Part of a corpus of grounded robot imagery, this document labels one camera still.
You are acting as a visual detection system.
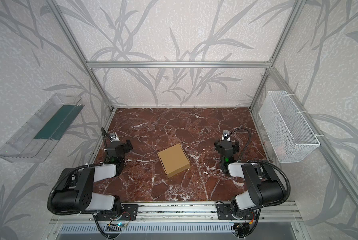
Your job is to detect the brown cardboard box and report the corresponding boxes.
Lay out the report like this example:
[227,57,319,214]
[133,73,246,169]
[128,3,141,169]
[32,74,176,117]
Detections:
[158,144,191,178]

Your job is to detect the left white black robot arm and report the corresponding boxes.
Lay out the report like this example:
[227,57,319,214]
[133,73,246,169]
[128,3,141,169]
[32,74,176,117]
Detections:
[47,140,133,217]

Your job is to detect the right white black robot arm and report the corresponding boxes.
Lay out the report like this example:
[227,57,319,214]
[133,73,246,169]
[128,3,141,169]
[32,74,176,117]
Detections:
[215,140,291,217]

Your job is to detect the black connector box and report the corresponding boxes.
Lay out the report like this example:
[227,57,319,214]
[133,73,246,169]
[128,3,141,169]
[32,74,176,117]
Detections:
[231,223,250,239]

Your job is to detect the green circuit board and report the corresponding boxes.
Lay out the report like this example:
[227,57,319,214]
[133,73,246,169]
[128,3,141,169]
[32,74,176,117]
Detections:
[106,222,129,232]

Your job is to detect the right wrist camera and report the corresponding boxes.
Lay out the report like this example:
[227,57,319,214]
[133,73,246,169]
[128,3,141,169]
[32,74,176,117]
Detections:
[222,130,230,141]

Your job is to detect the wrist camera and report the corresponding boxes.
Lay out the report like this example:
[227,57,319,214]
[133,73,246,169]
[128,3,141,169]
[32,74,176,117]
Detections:
[108,133,120,142]
[222,130,230,141]

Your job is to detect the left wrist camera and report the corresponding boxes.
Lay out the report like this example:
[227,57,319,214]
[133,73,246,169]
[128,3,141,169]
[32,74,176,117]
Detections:
[108,133,120,142]

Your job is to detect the white wire mesh basket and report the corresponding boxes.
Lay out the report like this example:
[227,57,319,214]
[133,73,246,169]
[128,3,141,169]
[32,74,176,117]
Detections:
[259,91,320,164]

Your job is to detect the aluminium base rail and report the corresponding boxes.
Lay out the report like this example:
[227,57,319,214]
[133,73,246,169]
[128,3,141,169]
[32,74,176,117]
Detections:
[48,201,304,224]

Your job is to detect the clear plastic wall bin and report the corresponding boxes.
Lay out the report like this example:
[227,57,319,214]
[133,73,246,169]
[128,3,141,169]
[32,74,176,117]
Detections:
[0,94,84,163]

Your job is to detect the aluminium frame enclosure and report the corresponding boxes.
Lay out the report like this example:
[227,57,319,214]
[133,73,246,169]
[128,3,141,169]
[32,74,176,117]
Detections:
[45,1,358,208]

